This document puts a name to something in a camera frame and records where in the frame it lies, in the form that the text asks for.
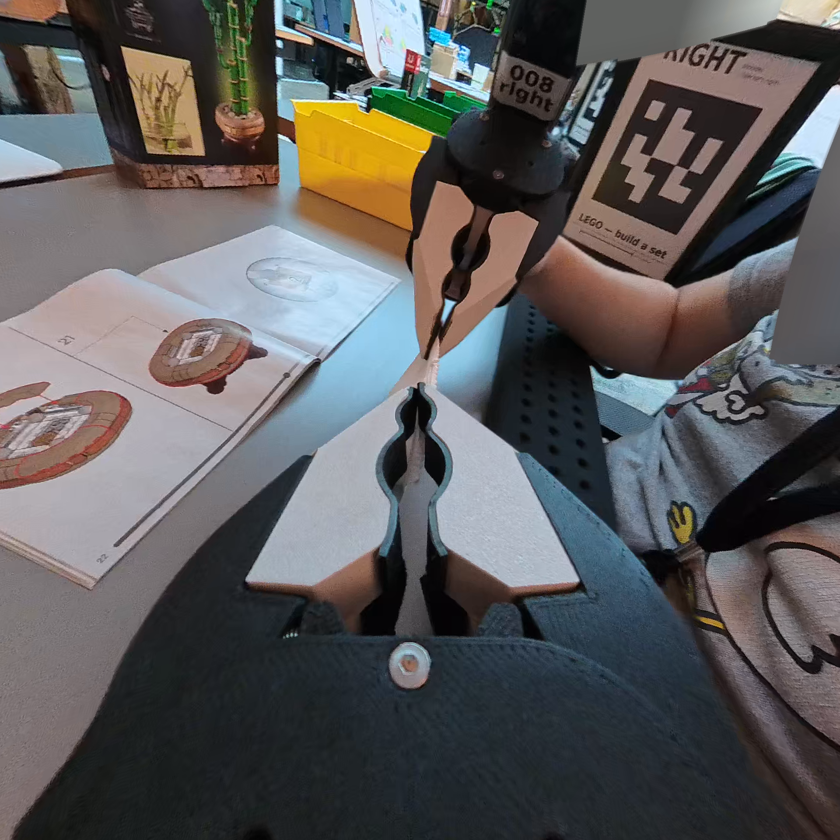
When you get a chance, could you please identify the small instruction board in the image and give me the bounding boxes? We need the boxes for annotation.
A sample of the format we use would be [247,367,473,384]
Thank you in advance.
[354,0,427,83]

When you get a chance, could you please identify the black toy set box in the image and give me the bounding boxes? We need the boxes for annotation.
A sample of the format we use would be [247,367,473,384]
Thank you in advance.
[66,0,281,190]

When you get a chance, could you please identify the person's grey printed t-shirt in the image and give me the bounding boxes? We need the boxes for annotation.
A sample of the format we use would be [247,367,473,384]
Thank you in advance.
[604,236,840,840]

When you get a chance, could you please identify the black shoulder strap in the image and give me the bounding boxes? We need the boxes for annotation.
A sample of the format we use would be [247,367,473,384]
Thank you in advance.
[696,407,840,555]

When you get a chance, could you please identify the yellow plastic bin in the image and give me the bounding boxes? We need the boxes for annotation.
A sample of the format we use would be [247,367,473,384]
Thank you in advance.
[290,98,437,232]

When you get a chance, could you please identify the black and white marker sign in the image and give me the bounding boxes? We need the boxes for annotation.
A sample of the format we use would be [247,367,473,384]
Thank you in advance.
[563,20,840,286]

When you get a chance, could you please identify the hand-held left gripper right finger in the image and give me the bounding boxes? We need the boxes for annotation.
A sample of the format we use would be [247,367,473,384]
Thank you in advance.
[419,384,581,636]

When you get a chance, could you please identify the open instruction booklet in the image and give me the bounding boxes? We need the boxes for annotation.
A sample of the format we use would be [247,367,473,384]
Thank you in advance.
[0,225,401,589]

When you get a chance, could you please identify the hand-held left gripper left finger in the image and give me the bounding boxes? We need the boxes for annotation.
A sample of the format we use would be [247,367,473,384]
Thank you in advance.
[244,386,417,636]

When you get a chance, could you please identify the green plastic bin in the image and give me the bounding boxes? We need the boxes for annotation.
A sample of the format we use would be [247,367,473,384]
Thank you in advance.
[367,85,490,139]

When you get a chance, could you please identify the white paper bag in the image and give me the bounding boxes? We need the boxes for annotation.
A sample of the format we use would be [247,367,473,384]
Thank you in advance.
[390,341,442,487]

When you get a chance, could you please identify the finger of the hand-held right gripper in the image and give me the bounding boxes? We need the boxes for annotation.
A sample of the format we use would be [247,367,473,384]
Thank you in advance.
[415,180,476,362]
[436,210,540,355]

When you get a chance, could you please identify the person's right forearm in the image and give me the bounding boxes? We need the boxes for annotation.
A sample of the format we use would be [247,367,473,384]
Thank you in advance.
[525,233,739,382]

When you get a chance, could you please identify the grey desk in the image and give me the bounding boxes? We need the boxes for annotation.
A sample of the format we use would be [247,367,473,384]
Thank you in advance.
[0,113,519,821]

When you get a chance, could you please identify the black mesh chair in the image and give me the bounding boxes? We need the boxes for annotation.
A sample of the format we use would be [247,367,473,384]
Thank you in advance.
[486,295,618,532]

